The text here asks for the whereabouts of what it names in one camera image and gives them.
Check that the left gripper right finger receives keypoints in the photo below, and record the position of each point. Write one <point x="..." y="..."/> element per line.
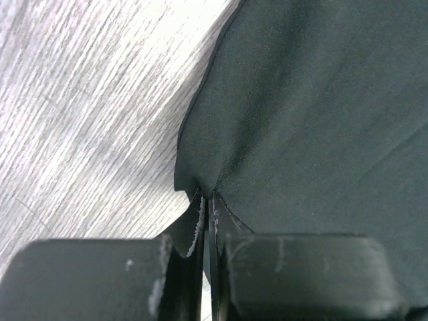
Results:
<point x="303" y="276"/>

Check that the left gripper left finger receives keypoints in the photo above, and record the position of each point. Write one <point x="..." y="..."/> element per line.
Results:
<point x="110" y="279"/>

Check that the black floral t-shirt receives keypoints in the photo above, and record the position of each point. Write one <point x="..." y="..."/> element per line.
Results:
<point x="312" y="118"/>

